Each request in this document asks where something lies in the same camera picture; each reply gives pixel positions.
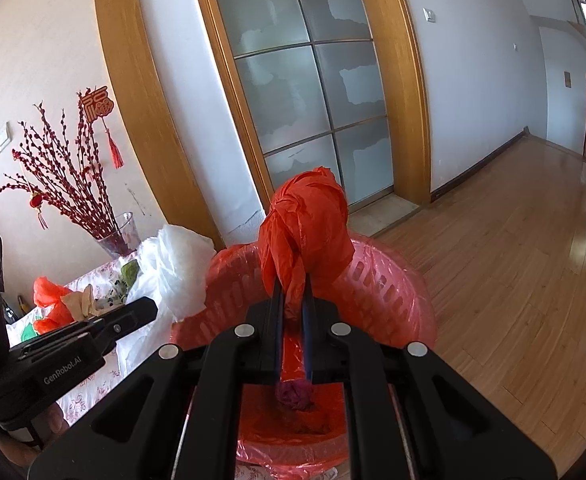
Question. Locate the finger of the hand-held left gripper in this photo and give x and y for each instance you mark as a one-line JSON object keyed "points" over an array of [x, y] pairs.
{"points": [[128, 312]]}

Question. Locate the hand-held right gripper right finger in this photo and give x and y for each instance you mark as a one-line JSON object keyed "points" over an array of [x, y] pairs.
{"points": [[309, 345]]}

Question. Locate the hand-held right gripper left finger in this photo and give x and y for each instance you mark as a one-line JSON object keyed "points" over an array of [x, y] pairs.
{"points": [[275, 340]]}

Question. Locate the white plastic bag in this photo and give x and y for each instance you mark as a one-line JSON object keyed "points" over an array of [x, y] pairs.
{"points": [[178, 265]]}

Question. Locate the red lined waste basket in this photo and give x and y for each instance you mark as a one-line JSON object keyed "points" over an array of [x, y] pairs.
{"points": [[393, 300]]}

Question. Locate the person's left hand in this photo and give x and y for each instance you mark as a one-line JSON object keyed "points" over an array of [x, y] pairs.
{"points": [[55, 420]]}

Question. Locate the patterned wrapper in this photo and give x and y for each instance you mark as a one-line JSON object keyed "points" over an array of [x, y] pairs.
{"points": [[110, 296]]}

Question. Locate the green plastic bag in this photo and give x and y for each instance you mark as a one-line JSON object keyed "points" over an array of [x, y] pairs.
{"points": [[129, 274]]}

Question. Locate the green wrapper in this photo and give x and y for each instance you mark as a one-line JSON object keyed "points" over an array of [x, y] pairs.
{"points": [[28, 331]]}

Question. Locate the brown crumpled paper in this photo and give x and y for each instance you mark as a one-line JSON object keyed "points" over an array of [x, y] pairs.
{"points": [[78, 302]]}

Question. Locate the floral tablecloth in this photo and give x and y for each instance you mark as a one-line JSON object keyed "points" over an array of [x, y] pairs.
{"points": [[88, 395]]}

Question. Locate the glass vase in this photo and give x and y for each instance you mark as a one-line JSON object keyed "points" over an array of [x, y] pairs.
{"points": [[120, 237]]}

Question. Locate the small orange plastic bag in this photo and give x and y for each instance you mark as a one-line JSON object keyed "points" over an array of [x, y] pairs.
{"points": [[48, 297]]}

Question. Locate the small red lantern ornament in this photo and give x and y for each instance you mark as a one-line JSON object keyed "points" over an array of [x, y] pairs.
{"points": [[36, 202]]}

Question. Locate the red berry branches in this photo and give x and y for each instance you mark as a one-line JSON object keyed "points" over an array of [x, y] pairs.
{"points": [[68, 180]]}

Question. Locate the frosted glass sliding door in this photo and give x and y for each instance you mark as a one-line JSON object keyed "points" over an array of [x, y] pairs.
{"points": [[303, 85]]}

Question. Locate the red knot wall ornament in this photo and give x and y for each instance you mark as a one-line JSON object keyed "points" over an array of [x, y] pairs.
{"points": [[100, 110]]}

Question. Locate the white wall light switch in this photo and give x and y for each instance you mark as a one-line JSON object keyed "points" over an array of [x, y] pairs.
{"points": [[3, 135]]}

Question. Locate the wooden door frame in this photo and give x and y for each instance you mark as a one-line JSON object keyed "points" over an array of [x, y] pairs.
{"points": [[123, 85]]}

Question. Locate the small white wall switch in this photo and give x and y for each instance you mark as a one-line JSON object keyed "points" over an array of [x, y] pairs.
{"points": [[429, 15]]}

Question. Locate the brown wall plate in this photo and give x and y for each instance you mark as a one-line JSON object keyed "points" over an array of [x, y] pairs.
{"points": [[568, 80]]}

